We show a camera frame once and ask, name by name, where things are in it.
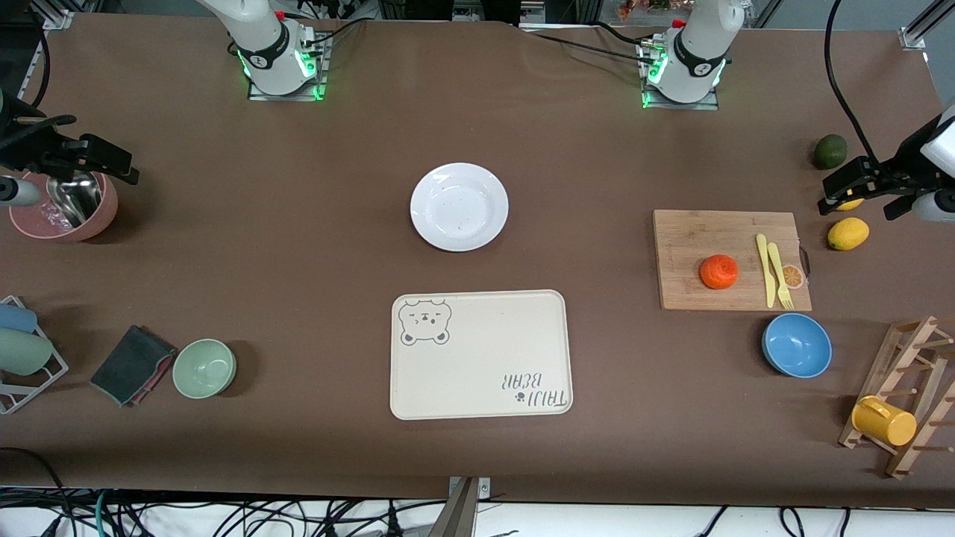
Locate white wire rack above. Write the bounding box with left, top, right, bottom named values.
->
left=0, top=295, right=70, bottom=415

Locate light blue cup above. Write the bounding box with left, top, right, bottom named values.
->
left=0, top=303, right=38, bottom=334

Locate black cable tangle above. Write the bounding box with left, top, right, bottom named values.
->
left=0, top=446, right=955, bottom=537

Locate grey metal table bracket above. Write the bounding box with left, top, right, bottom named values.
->
left=446, top=476, right=492, bottom=537

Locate blue bowl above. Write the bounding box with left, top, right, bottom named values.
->
left=761, top=313, right=833, bottom=379

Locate pink bowl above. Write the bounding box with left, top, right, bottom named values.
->
left=9, top=172, right=119, bottom=242

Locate brown table cover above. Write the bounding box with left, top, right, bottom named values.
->
left=0, top=11, right=955, bottom=509

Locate pale green bowl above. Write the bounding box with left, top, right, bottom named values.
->
left=172, top=339, right=238, bottom=400

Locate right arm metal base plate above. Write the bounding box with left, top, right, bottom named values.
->
left=246, top=30, right=331, bottom=102

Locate white round plate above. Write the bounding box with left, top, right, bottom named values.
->
left=410, top=163, right=510, bottom=253

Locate yellow plastic fork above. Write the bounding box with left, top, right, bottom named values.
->
left=767, top=242, right=795, bottom=310

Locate black left base cable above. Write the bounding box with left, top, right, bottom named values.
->
left=522, top=30, right=651, bottom=60

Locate folded dark grey cloth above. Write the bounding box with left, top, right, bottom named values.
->
left=90, top=324, right=178, bottom=408

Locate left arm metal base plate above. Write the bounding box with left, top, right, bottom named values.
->
left=640, top=41, right=721, bottom=111

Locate wooden cutting board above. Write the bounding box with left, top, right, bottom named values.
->
left=653, top=210, right=812, bottom=312

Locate wooden mug rack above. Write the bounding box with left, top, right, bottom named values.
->
left=838, top=315, right=955, bottom=480

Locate dark green avocado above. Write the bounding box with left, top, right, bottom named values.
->
left=812, top=134, right=848, bottom=171

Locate metal scoop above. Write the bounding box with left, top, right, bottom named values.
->
left=45, top=175, right=104, bottom=228

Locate yellow plastic knife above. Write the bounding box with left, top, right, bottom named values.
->
left=756, top=233, right=777, bottom=309

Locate orange mandarin fruit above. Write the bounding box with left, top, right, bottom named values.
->
left=700, top=254, right=740, bottom=290

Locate cream tray with bear print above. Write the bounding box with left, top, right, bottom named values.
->
left=389, top=289, right=574, bottom=421

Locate pale green cup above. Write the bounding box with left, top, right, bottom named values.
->
left=0, top=328, right=54, bottom=377

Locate yellow mug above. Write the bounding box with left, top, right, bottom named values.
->
left=851, top=395, right=918, bottom=448

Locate black right base cable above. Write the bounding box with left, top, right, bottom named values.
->
left=298, top=15, right=370, bottom=57

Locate black base cable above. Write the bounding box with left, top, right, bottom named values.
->
left=522, top=30, right=651, bottom=60
left=298, top=15, right=370, bottom=57

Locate aluminium frame profile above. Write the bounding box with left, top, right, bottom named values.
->
left=899, top=0, right=955, bottom=51
left=30, top=0, right=101, bottom=31

